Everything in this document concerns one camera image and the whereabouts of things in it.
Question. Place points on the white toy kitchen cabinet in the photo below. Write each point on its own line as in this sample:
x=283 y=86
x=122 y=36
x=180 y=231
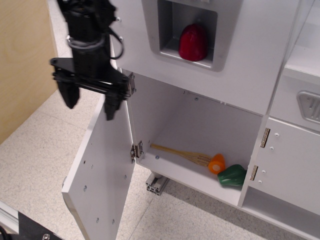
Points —
x=240 y=101

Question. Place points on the grey oven vent panel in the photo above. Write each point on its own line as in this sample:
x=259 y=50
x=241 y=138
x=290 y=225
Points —
x=309 y=105

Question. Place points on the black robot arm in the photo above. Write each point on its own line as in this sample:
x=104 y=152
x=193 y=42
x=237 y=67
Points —
x=89 y=37

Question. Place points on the plywood panel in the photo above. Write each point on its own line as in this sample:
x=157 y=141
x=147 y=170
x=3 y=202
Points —
x=26 y=45

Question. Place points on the red toy pepper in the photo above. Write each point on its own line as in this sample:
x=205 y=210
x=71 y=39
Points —
x=193 y=43

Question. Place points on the orange toy carrot piece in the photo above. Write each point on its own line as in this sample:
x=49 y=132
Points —
x=217 y=164

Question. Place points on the green toy pepper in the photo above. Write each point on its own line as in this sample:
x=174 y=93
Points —
x=232 y=176

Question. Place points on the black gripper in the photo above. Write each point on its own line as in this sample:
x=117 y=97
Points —
x=91 y=70

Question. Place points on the aluminium extrusion foot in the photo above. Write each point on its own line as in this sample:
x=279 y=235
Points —
x=156 y=183

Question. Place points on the white low fridge door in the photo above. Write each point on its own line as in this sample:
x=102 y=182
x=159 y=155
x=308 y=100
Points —
x=96 y=187

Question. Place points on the wooden fork spatula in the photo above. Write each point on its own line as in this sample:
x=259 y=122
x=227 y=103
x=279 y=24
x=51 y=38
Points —
x=195 y=157

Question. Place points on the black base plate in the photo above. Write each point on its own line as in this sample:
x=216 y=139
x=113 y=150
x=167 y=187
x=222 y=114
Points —
x=29 y=229

